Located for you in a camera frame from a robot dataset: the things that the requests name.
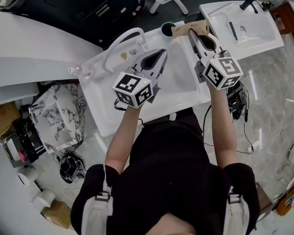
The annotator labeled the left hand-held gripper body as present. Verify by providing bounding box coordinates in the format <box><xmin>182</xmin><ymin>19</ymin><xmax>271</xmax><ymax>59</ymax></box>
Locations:
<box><xmin>111</xmin><ymin>66</ymin><xmax>163</xmax><ymax>110</ymax></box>

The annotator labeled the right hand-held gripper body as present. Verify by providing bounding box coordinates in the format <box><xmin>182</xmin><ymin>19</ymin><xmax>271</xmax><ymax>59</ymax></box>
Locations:
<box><xmin>194</xmin><ymin>49</ymin><xmax>244</xmax><ymax>92</ymax></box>

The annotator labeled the brown paper sachet packet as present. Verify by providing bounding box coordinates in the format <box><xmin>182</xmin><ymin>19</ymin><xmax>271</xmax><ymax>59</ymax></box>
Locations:
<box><xmin>171</xmin><ymin>18</ymin><xmax>210</xmax><ymax>38</ymax></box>

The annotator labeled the teal cup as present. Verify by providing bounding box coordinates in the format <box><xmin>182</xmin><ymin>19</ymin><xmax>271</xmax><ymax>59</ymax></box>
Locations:
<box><xmin>161</xmin><ymin>22</ymin><xmax>177</xmax><ymax>37</ymax></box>

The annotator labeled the person's right forearm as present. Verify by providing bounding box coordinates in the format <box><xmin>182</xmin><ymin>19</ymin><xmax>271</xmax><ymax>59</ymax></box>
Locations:
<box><xmin>207</xmin><ymin>83</ymin><xmax>238</xmax><ymax>168</ymax></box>

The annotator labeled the person's left forearm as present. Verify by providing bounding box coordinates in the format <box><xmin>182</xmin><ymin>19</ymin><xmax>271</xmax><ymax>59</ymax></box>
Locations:
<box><xmin>105</xmin><ymin>105</ymin><xmax>142</xmax><ymax>175</ymax></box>

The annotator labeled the black stick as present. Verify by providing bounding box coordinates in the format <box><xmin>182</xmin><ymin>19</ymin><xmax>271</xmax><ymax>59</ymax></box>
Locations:
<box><xmin>228</xmin><ymin>21</ymin><xmax>237</xmax><ymax>42</ymax></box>

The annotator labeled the white ceramic sink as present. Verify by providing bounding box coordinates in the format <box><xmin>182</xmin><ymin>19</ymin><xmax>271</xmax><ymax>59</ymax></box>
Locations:
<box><xmin>77</xmin><ymin>21</ymin><xmax>213</xmax><ymax>138</ymax></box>

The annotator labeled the white curved faucet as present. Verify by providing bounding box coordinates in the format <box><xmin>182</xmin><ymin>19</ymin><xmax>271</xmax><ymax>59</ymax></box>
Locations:
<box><xmin>103</xmin><ymin>27</ymin><xmax>147</xmax><ymax>74</ymax></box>

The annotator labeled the white rectangular sink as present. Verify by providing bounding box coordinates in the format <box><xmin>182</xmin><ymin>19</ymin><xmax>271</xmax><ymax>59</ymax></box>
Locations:
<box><xmin>198</xmin><ymin>0</ymin><xmax>284</xmax><ymax>61</ymax></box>

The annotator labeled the black faucet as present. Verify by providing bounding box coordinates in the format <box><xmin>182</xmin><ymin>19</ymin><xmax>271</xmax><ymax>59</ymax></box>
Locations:
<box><xmin>239</xmin><ymin>0</ymin><xmax>259</xmax><ymax>15</ymax></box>

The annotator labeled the clear plastic bottle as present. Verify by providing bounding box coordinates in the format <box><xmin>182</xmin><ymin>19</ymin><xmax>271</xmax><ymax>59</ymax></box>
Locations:
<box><xmin>68</xmin><ymin>63</ymin><xmax>93</xmax><ymax>78</ymax></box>

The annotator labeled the reddish wooden cabinet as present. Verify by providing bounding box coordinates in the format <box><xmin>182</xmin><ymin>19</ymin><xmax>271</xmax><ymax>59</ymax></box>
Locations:
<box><xmin>269</xmin><ymin>1</ymin><xmax>294</xmax><ymax>35</ymax></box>

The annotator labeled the marble patterned sink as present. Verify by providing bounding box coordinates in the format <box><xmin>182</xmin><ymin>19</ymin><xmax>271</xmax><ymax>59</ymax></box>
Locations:
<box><xmin>28</xmin><ymin>84</ymin><xmax>87</xmax><ymax>154</ymax></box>

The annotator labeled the person's black clothed body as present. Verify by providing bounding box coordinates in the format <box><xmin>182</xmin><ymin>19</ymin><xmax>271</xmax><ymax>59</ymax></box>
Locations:
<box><xmin>70</xmin><ymin>106</ymin><xmax>260</xmax><ymax>235</ymax></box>

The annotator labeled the black cabinet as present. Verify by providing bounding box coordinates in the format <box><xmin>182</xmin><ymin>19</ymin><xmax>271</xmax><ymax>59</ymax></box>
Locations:
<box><xmin>8</xmin><ymin>0</ymin><xmax>147</xmax><ymax>51</ymax></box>

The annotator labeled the chrome faucet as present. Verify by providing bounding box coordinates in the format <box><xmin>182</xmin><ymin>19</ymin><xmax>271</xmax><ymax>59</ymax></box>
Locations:
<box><xmin>28</xmin><ymin>103</ymin><xmax>44</xmax><ymax>125</ymax></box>

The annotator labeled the white curved counter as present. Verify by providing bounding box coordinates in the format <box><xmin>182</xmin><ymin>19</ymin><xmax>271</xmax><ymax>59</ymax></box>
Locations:
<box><xmin>0</xmin><ymin>10</ymin><xmax>103</xmax><ymax>109</ymax></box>

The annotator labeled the black cluttered shelf cart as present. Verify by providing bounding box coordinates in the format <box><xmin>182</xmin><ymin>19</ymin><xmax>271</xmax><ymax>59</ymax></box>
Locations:
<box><xmin>2</xmin><ymin>120</ymin><xmax>48</xmax><ymax>168</ymax></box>

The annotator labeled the large cardboard box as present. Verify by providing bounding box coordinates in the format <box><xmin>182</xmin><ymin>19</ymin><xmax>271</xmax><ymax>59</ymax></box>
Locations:
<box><xmin>0</xmin><ymin>101</ymin><xmax>23</xmax><ymax>144</ymax></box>

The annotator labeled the white roll with black slit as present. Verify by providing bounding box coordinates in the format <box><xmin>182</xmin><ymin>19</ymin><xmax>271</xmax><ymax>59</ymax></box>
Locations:
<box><xmin>16</xmin><ymin>165</ymin><xmax>38</xmax><ymax>187</ymax></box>

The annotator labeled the plain white roll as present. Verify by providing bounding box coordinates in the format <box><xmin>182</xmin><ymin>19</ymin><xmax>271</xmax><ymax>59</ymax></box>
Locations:
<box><xmin>32</xmin><ymin>189</ymin><xmax>56</xmax><ymax>209</ymax></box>

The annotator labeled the small cardboard box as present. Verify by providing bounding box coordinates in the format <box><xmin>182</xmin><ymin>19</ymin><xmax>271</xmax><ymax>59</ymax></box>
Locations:
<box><xmin>40</xmin><ymin>199</ymin><xmax>74</xmax><ymax>230</ymax></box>

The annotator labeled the orange object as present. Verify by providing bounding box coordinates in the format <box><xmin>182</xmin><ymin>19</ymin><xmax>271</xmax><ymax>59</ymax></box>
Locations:
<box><xmin>275</xmin><ymin>184</ymin><xmax>294</xmax><ymax>217</ymax></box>

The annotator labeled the white faucet handle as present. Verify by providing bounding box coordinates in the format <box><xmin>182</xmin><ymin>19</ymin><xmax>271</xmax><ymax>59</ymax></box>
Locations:
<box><xmin>136</xmin><ymin>40</ymin><xmax>148</xmax><ymax>53</ymax></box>

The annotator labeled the black equipment with cables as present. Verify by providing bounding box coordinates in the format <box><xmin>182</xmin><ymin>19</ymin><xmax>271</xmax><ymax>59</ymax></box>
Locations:
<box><xmin>225</xmin><ymin>81</ymin><xmax>251</xmax><ymax>122</ymax></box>

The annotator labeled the person's left grey shoulder strap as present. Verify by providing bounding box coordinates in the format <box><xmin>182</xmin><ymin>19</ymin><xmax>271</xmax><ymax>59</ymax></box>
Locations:
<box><xmin>84</xmin><ymin>164</ymin><xmax>114</xmax><ymax>235</ymax></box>

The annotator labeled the person's grey shoulder strap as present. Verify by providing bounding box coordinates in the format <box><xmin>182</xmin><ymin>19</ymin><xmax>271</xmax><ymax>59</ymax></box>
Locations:
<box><xmin>226</xmin><ymin>186</ymin><xmax>250</xmax><ymax>235</ymax></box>
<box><xmin>84</xmin><ymin>164</ymin><xmax>114</xmax><ymax>235</ymax></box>

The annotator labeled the person's right grey shoulder strap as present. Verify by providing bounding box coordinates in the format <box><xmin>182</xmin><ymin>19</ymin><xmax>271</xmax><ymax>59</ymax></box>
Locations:
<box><xmin>226</xmin><ymin>186</ymin><xmax>250</xmax><ymax>235</ymax></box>

